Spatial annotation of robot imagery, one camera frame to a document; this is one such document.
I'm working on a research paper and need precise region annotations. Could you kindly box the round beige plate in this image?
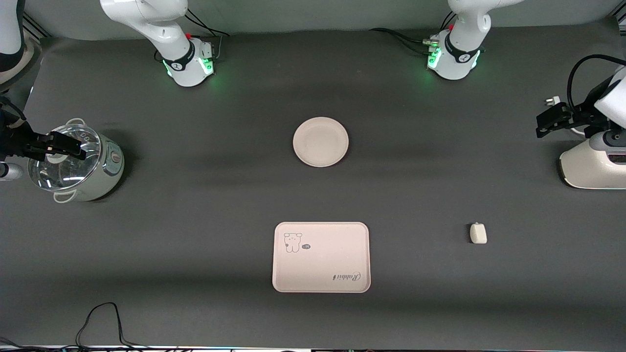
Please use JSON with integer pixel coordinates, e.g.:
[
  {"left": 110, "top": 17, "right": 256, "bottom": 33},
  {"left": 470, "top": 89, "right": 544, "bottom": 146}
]
[{"left": 293, "top": 117, "right": 349, "bottom": 168}]

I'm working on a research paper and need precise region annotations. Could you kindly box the beige tray with bear print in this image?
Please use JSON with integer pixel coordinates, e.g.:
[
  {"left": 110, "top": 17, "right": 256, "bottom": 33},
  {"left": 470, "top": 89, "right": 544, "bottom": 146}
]
[{"left": 272, "top": 221, "right": 371, "bottom": 293}]

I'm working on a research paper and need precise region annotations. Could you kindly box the electric pot with glass lid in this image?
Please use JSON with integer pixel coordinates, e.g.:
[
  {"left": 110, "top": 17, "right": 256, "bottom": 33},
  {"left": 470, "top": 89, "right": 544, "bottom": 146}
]
[{"left": 28, "top": 118, "right": 125, "bottom": 204}]

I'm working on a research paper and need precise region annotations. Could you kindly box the cream white toaster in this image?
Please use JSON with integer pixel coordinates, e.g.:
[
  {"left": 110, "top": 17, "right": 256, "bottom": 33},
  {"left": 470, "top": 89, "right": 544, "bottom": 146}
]
[{"left": 559, "top": 134, "right": 626, "bottom": 190}]

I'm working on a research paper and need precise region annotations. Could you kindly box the beige round object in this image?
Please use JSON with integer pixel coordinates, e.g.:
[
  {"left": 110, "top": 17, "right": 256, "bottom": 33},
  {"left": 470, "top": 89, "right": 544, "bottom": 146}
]
[{"left": 0, "top": 39, "right": 36, "bottom": 93}]

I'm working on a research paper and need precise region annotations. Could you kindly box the white toaster power cord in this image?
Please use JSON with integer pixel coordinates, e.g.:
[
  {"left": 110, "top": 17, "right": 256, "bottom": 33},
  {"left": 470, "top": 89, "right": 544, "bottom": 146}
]
[{"left": 545, "top": 96, "right": 587, "bottom": 136}]

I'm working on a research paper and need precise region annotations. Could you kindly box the black right arm wrist cable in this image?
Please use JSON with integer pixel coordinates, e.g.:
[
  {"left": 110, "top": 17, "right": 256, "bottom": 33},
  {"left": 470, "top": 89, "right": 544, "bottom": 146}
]
[{"left": 0, "top": 95, "right": 26, "bottom": 123}]

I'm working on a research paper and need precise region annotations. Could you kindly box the black arm wrist cable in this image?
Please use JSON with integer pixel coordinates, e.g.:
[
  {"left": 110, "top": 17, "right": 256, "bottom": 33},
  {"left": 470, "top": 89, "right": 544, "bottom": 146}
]
[
  {"left": 0, "top": 95, "right": 26, "bottom": 123},
  {"left": 566, "top": 54, "right": 619, "bottom": 112}
]

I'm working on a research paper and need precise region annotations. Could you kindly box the black left arm wrist cable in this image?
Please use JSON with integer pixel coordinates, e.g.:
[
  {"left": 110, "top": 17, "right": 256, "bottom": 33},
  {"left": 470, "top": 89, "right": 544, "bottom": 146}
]
[{"left": 566, "top": 54, "right": 619, "bottom": 112}]

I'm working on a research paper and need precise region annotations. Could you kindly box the black left arm base cable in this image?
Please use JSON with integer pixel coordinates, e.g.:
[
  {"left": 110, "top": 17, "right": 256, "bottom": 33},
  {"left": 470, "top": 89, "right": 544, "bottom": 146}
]
[{"left": 369, "top": 10, "right": 458, "bottom": 55}]

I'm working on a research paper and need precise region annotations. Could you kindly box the black arm base cable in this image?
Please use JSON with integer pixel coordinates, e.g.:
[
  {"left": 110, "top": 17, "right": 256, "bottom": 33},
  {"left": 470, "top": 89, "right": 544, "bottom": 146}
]
[
  {"left": 183, "top": 7, "right": 230, "bottom": 62},
  {"left": 369, "top": 10, "right": 458, "bottom": 55}
]

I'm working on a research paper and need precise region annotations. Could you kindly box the thin black looped cable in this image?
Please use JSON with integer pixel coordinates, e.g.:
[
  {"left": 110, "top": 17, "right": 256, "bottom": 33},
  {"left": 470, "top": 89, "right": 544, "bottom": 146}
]
[{"left": 76, "top": 302, "right": 147, "bottom": 349}]

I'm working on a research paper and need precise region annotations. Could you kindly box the black right arm base cable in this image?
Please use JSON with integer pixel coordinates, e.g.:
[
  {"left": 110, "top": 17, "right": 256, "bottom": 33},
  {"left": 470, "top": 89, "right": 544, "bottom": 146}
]
[{"left": 183, "top": 7, "right": 230, "bottom": 62}]

